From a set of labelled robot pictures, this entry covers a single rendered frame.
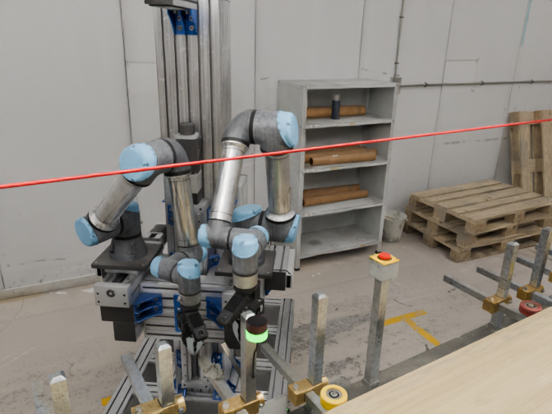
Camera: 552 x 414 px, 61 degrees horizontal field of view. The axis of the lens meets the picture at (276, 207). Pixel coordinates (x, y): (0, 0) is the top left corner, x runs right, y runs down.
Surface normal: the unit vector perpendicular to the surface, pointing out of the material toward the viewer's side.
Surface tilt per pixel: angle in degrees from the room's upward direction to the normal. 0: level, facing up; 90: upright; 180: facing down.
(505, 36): 90
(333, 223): 90
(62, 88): 90
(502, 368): 0
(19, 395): 0
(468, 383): 0
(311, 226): 90
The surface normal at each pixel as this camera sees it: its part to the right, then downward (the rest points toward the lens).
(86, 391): 0.02, -0.94
